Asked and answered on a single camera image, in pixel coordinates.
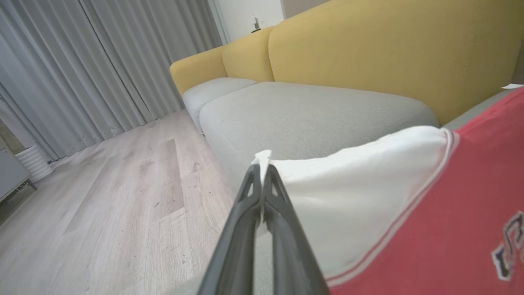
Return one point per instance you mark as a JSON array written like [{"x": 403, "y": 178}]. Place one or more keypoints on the yellow and grey sofa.
[{"x": 470, "y": 116}]

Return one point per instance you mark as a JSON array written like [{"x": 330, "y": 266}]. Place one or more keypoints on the black wall plug charger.
[{"x": 256, "y": 26}]

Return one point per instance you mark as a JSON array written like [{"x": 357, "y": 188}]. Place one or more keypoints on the small grey sofa seat cushion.
[{"x": 213, "y": 92}]

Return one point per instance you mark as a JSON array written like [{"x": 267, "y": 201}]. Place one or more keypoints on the white low cabinet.
[{"x": 10, "y": 172}]

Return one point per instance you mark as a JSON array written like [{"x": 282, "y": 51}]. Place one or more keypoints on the white ribbed round bin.
[{"x": 35, "y": 164}]

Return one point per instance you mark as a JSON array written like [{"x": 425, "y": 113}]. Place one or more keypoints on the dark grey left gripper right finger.
[{"x": 290, "y": 254}]

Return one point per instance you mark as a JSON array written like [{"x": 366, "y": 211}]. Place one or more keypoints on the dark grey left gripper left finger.
[{"x": 237, "y": 246}]

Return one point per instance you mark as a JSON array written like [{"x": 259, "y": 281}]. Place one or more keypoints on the yellow sofa backrest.
[{"x": 368, "y": 49}]

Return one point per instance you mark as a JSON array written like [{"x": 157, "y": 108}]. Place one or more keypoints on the grey pleated curtain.
[{"x": 82, "y": 61}]

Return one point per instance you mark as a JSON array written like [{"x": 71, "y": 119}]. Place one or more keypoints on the red jersey with white sleeves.
[{"x": 450, "y": 225}]

